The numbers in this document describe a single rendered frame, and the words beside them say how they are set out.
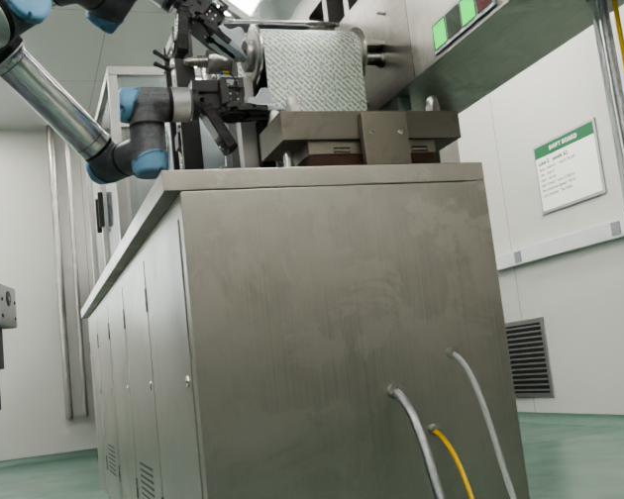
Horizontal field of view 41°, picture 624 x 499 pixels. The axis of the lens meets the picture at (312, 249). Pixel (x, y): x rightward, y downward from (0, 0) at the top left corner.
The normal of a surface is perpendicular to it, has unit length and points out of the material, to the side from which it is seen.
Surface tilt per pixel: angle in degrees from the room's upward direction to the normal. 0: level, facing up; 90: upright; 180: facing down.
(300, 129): 90
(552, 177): 90
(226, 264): 90
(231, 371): 90
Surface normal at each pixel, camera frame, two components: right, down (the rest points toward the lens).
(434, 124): 0.32, -0.17
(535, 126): -0.94, 0.06
